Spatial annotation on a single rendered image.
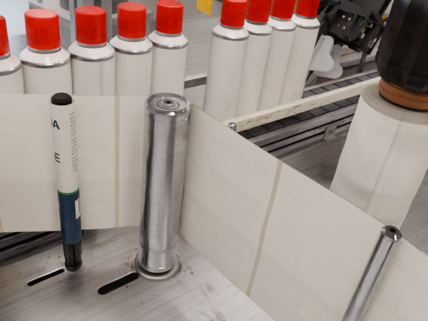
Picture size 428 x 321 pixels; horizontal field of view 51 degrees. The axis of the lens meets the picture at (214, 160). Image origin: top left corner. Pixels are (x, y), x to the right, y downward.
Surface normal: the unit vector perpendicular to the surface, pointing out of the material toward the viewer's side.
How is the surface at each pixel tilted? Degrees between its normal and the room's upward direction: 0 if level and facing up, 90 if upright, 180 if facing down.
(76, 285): 0
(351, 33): 60
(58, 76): 90
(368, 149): 91
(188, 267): 0
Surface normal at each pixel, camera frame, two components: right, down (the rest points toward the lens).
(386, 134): -0.58, 0.40
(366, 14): -0.61, -0.18
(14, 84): 0.90, 0.33
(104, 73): 0.67, 0.47
